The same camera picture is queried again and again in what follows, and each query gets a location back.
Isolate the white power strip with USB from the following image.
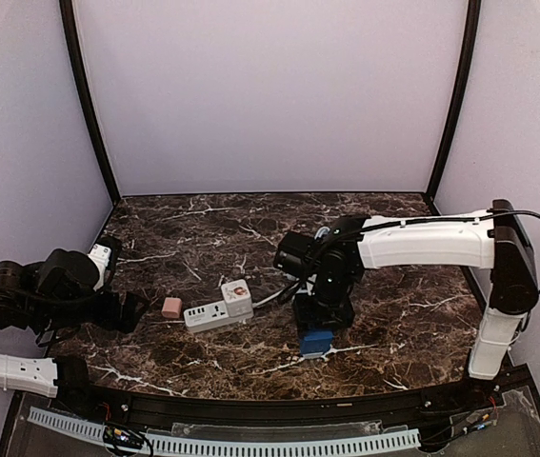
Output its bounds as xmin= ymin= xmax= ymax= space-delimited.
xmin=183 ymin=301 xmax=253 ymax=333

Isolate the white cube socket adapter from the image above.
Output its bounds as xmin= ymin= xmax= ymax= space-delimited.
xmin=221 ymin=279 xmax=252 ymax=317

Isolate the pink USB charger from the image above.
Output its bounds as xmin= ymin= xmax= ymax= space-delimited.
xmin=161 ymin=297 xmax=182 ymax=319

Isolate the small circuit board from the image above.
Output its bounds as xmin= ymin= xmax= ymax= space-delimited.
xmin=102 ymin=426 xmax=146 ymax=449

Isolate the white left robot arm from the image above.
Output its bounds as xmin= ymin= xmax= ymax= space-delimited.
xmin=0 ymin=245 xmax=150 ymax=398

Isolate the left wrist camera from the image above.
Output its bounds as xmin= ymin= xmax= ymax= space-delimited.
xmin=88 ymin=236 xmax=122 ymax=290

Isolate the white slotted cable duct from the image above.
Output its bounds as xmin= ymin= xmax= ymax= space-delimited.
xmin=27 ymin=407 xmax=421 ymax=456

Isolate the black frame rail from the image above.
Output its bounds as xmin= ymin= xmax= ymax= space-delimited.
xmin=10 ymin=368 xmax=540 ymax=457

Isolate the light blue power strip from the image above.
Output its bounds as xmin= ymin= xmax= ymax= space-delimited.
xmin=301 ymin=352 xmax=328 ymax=360

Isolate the blue cube socket adapter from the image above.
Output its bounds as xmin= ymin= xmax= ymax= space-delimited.
xmin=298 ymin=329 xmax=333 ymax=355

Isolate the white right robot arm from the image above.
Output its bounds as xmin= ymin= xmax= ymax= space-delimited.
xmin=273 ymin=199 xmax=540 ymax=381

